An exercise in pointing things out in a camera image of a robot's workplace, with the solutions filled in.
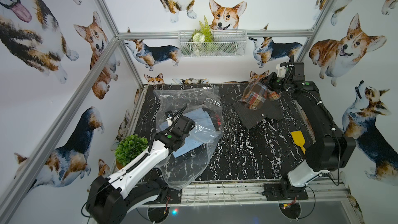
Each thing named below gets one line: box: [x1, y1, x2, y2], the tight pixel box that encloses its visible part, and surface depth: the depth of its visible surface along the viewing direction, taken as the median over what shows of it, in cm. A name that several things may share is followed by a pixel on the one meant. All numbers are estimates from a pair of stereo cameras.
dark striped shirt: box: [233, 99, 284, 130], surface depth 100 cm
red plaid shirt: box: [240, 81, 282, 110], surface depth 80 cm
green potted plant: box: [114, 134, 149, 171], surface depth 74 cm
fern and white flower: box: [189, 15, 215, 56], surface depth 85 cm
